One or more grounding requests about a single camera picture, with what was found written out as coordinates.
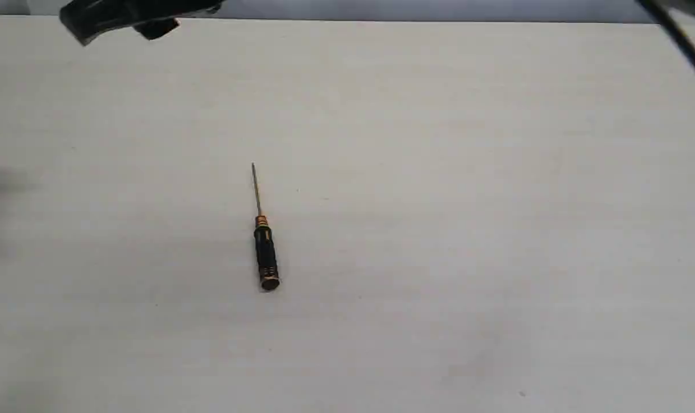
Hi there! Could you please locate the black cable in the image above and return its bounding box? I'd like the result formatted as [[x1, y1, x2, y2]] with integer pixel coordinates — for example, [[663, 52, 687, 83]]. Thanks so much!
[[634, 0, 695, 98]]

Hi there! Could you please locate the black blurred object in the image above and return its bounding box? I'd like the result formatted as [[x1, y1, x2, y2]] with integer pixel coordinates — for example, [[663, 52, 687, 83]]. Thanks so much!
[[59, 1, 224, 46]]

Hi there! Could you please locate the black and gold screwdriver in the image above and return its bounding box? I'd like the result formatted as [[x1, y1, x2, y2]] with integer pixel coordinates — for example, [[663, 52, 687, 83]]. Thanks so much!
[[251, 162, 281, 292]]

